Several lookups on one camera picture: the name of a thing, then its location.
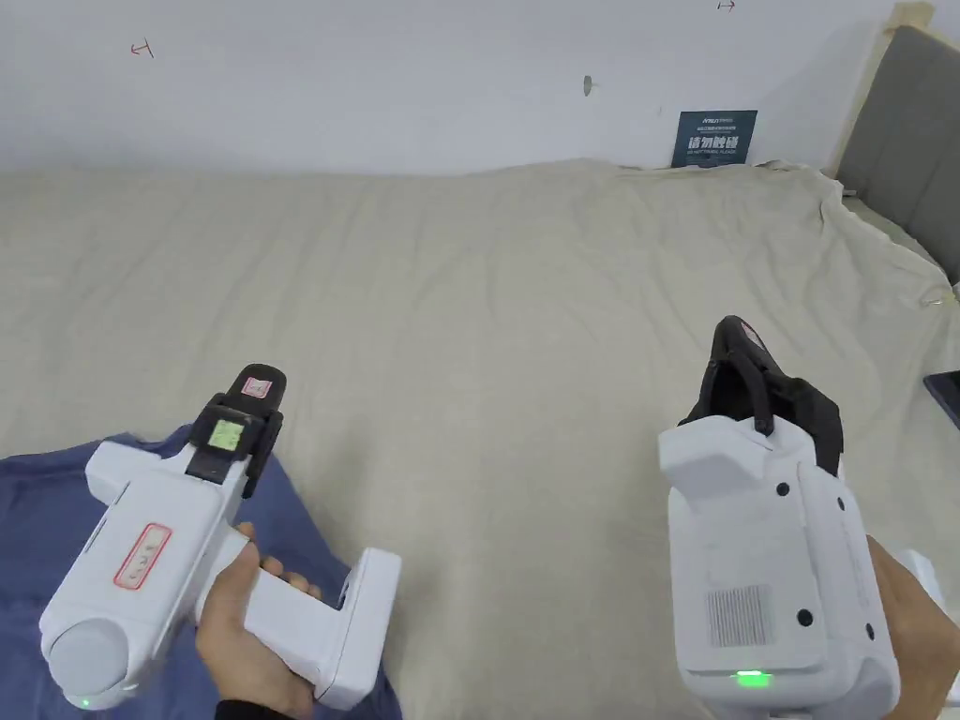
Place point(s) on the person's right hand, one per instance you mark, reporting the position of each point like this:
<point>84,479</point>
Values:
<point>919,645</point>

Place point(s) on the dark blue garment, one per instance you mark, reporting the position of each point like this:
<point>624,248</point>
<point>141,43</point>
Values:
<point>45,495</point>

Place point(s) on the bed with beige sheet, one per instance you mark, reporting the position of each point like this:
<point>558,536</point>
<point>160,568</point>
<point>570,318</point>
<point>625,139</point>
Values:
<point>480,300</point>

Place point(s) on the small grey wall hook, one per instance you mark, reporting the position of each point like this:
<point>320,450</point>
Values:
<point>587,85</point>

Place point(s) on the dark blue sign card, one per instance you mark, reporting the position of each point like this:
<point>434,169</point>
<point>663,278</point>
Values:
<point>714,139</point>

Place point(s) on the grey padded headboard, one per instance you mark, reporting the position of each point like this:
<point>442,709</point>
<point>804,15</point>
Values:
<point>911,135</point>

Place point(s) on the dark phone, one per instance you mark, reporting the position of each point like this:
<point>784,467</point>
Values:
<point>946,397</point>

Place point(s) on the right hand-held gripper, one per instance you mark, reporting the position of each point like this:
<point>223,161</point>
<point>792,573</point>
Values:
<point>757,570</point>

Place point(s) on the person's left hand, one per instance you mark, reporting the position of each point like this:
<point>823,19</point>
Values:
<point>240,645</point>

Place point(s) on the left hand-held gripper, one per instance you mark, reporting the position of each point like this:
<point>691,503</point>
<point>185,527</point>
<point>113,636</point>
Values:
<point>157,570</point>

